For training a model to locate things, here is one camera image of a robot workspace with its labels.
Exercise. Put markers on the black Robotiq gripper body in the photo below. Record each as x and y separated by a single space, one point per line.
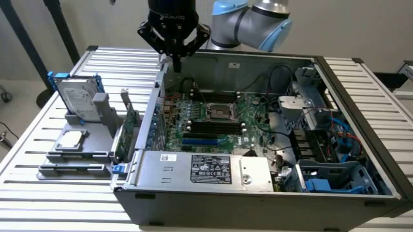
172 17

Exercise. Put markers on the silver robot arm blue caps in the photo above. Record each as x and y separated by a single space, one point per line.
248 23

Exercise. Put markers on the black RAM slot bank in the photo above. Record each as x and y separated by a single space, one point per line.
215 96
216 127

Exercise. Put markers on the metal CPU socket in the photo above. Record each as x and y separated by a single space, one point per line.
219 111

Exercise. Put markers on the black stand pole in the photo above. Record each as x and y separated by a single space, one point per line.
41 48

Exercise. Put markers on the green motherboard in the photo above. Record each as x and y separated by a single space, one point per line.
222 125

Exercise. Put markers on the green graphics card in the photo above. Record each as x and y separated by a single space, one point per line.
125 130

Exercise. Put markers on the metal disk bay cage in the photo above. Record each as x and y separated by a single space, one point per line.
306 104

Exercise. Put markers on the blue expansion slot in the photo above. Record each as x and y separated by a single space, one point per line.
199 142

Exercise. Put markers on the grey parts rack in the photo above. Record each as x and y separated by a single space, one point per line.
87 142

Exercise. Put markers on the silver CPU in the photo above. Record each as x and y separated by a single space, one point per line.
70 140

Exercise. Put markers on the black caster wheel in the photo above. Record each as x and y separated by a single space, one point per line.
5 94

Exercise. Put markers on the grey power supply unit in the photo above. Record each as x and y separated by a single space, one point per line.
205 170

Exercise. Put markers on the blue case latch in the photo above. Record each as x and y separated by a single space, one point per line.
117 169

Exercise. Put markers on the black side desk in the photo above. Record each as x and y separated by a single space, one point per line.
391 79

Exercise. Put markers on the blue-grey plastic disk bay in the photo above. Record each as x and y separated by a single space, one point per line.
335 177

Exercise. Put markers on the black open PC case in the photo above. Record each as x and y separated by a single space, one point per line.
258 207

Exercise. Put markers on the hard disk blue bracket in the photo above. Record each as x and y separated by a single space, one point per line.
77 99

